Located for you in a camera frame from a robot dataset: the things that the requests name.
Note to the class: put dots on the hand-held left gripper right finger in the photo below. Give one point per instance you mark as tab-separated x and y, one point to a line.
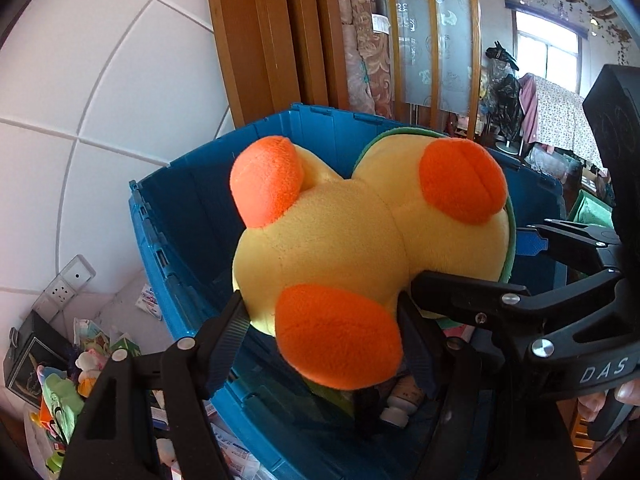
417	345

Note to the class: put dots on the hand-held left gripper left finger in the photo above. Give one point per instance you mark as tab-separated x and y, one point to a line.
227	340

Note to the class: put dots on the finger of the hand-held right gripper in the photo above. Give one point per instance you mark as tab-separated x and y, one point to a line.
529	242
450	292

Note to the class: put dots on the yellow plush turtle orange feet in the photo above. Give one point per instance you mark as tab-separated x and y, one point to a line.
350	240

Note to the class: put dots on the blue plastic crate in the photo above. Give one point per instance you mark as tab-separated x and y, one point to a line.
190	210

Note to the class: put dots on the person's right hand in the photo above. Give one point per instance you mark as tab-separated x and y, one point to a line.
630	391

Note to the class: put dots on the green box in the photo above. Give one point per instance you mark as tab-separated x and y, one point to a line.
592	210

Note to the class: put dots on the white plastic bottle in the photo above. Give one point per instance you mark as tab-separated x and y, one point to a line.
400	400

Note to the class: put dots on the white toothpaste tube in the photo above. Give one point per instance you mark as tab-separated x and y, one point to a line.
150	300

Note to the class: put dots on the small green carton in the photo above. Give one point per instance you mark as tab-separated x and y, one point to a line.
125	347

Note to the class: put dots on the floral cloth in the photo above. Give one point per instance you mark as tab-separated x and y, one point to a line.
560	115

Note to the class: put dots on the dark hanging clothes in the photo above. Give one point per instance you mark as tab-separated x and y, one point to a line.
505	100

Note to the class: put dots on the green fabric toy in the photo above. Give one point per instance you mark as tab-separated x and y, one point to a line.
60	400

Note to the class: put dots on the window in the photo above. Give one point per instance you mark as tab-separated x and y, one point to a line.
547	45

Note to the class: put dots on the orange and pink plush toy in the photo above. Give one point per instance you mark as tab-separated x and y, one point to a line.
44	415

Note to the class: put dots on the black framed gift box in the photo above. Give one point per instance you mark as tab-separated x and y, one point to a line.
30	360

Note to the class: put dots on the frosted glass door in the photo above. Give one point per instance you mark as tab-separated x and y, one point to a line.
435	35

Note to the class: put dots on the rolled patterned carpet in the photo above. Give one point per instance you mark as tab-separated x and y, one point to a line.
360	45

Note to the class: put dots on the wall socket panel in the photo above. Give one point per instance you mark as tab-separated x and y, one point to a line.
65	285

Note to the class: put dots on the wooden door frame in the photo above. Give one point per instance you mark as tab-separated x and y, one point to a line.
260	35

